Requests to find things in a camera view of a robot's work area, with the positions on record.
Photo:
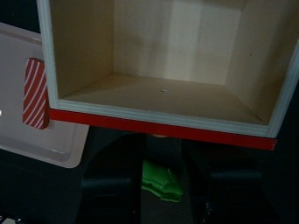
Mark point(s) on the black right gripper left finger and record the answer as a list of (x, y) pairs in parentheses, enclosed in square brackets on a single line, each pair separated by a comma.
[(112, 180)]

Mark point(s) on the bright green toy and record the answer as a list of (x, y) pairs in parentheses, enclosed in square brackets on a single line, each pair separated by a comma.
[(159, 180)]

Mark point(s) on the wooden drawer with red face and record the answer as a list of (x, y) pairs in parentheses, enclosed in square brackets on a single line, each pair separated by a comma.
[(167, 43)]

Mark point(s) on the pale rectangular plastic tray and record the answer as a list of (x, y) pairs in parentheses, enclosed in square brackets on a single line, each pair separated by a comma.
[(51, 145)]

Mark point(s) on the red striped wooden block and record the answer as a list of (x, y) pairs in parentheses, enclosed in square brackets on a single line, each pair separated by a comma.
[(35, 93)]

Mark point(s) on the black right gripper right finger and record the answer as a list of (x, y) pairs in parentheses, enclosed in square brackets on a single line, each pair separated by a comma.
[(226, 186)]

